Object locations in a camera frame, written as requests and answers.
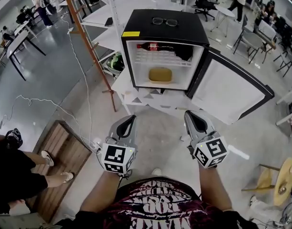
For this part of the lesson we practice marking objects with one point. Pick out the black phone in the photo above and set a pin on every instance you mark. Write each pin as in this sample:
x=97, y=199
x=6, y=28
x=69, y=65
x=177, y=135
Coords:
x=108, y=21

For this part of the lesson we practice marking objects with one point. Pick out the black printed cap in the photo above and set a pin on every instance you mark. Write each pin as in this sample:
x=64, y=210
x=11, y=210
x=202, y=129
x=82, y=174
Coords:
x=14, y=138

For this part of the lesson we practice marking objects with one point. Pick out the white metal shelf rack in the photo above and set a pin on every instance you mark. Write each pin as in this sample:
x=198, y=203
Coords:
x=98, y=20

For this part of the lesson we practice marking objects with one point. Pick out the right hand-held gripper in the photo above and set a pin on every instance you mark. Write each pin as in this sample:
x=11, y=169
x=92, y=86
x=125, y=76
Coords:
x=213, y=151

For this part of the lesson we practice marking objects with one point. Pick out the brown wooden coat rack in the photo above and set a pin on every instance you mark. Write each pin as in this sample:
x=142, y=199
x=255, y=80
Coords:
x=93, y=56

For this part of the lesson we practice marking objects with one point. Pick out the black office chair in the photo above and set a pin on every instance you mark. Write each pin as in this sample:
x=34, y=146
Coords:
x=204, y=3

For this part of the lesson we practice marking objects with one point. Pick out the person's left forearm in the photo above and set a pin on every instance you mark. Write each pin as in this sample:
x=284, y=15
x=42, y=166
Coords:
x=100, y=192

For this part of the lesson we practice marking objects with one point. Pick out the white power strip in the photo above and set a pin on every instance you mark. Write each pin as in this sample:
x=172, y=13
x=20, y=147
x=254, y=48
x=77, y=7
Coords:
x=96, y=146
x=70, y=31

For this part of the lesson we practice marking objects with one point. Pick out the black-rimmed eyeglasses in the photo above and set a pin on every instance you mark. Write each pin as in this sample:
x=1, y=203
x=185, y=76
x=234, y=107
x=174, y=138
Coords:
x=164, y=21

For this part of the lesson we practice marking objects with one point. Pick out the cola bottle with red label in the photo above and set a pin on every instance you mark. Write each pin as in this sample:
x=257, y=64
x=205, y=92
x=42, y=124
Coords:
x=153, y=46

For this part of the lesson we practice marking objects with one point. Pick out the white framed table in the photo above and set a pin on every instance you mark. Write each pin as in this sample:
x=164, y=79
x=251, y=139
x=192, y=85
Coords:
x=287, y=99

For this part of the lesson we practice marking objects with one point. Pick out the person's right forearm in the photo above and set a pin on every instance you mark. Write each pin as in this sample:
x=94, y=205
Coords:
x=213, y=190

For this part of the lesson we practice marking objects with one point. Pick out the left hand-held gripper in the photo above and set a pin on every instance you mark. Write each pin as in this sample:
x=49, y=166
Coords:
x=114, y=155

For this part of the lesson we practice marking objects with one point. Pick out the black cloth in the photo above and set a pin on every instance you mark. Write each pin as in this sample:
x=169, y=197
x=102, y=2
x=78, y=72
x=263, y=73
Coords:
x=185, y=52

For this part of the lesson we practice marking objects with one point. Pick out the triangle-patterned mat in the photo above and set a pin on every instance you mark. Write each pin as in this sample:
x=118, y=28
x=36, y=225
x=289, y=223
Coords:
x=148, y=99

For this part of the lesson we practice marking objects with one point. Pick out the black mini fridge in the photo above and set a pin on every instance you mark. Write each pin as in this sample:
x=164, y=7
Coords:
x=164, y=33

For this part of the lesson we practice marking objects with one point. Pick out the round white side table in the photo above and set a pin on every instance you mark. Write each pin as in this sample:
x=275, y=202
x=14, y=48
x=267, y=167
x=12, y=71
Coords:
x=224, y=11

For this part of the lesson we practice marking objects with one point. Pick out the white box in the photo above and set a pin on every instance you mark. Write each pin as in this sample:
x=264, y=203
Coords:
x=267, y=30

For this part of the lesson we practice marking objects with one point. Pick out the person's right white shoe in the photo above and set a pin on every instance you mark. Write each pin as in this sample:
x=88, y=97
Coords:
x=156, y=171

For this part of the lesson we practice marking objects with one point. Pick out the white desk with black legs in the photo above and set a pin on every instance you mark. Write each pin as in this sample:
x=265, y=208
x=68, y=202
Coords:
x=17, y=40

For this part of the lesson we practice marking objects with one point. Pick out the tan rectangular container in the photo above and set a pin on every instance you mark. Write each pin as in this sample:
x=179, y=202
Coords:
x=160, y=75

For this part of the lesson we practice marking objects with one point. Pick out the grey chair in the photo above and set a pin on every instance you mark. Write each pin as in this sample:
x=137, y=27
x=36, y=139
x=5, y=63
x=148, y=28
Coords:
x=251, y=40
x=287, y=61

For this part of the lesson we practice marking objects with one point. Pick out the wooden platform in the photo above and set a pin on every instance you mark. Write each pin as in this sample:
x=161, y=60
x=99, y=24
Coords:
x=69, y=156

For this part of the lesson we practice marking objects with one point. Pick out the round wooden stool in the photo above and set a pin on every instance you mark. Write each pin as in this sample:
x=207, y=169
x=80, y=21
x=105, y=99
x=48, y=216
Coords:
x=282, y=182

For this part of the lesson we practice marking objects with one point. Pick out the person's dark printed shirt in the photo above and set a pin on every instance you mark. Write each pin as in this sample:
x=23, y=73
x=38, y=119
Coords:
x=160, y=209

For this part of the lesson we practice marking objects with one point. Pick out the green and white helmet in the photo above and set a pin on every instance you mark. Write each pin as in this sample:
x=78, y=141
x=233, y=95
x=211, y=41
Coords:
x=114, y=64

